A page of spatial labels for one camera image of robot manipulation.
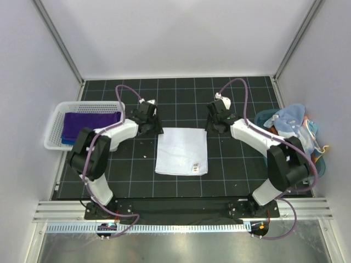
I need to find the white cloth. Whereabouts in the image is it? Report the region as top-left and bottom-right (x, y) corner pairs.
(155, 128), (208, 176)

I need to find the purple towel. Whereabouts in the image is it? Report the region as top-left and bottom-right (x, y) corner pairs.
(62, 111), (121, 139)

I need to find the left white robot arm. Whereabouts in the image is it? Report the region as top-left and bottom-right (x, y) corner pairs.
(67, 99), (163, 219)

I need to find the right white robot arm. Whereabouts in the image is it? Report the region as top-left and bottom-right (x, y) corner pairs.
(206, 98), (318, 217)

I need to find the teal translucent laundry basket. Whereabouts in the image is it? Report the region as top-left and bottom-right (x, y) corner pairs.
(254, 109), (326, 177)

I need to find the brown cloth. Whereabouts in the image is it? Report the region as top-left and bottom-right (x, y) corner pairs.
(266, 126), (278, 135)

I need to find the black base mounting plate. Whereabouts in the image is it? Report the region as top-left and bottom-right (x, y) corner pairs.
(83, 198), (280, 226)

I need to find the white perforated plastic basket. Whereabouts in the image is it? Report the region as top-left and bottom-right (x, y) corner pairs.
(44, 101), (125, 151)

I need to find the yellow patterned cloth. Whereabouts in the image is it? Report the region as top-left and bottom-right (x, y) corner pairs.
(313, 145), (330, 163)

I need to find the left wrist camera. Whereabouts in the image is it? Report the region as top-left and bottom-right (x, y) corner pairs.
(139, 99), (157, 116)

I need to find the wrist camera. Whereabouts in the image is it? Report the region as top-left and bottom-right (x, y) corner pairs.
(214, 93), (231, 110)
(139, 99), (157, 116)

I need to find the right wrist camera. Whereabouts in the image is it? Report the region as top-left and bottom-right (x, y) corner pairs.
(214, 93), (231, 110)

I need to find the slotted white cable duct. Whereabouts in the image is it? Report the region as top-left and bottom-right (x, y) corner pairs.
(46, 222), (251, 234)

